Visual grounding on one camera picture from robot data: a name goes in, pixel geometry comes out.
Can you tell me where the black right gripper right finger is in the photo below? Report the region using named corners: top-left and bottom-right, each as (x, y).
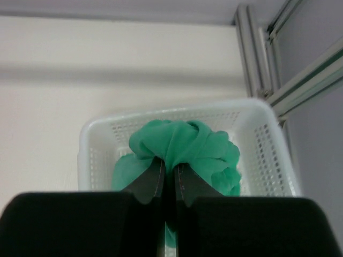
top-left (174, 164), bottom-right (337, 256)

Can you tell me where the white plastic basket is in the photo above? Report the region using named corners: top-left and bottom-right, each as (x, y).
top-left (78, 99), bottom-right (301, 197)

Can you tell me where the green tank top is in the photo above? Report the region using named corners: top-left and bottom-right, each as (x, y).
top-left (111, 119), bottom-right (242, 250)

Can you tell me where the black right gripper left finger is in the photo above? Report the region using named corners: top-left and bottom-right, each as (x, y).
top-left (1, 158), bottom-right (165, 256)

